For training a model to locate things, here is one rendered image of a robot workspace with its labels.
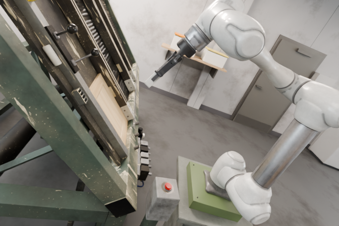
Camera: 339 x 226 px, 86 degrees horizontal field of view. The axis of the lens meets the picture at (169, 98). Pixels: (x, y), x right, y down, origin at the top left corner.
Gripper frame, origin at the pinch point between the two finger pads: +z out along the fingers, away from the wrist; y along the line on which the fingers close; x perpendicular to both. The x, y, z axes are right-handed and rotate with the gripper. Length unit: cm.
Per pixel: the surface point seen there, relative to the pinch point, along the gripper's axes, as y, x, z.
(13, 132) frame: -15, -33, 93
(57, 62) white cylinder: 3.0, -30.7, 22.2
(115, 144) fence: -8.0, 12.5, 43.9
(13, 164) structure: 15, -15, 66
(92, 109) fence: -4.2, -8.8, 33.5
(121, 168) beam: -2, 23, 49
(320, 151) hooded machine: -316, 425, -70
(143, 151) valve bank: -36, 37, 57
